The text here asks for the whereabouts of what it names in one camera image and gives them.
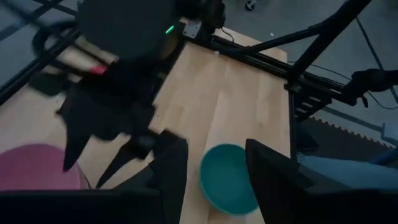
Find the black device on frame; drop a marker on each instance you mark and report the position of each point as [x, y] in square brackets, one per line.
[373, 81]

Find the pink bowl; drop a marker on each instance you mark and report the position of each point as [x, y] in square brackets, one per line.
[34, 168]

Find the dark green bowl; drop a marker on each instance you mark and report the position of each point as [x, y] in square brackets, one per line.
[224, 180]

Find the black foam floor mat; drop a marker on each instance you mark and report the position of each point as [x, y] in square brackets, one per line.
[342, 143]

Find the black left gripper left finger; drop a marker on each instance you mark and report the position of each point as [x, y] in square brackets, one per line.
[169, 180]

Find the silver metal corner bracket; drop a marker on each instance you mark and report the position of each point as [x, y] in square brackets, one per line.
[191, 29]

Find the black caster wheel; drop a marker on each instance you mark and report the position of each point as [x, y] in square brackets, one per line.
[250, 4]

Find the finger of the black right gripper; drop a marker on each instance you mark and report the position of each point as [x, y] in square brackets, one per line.
[127, 158]
[74, 146]

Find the black aluminium frame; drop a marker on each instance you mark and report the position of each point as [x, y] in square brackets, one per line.
[334, 28]

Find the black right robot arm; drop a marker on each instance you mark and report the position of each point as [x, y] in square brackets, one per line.
[124, 28]

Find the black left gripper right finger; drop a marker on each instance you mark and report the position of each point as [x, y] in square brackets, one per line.
[276, 186]

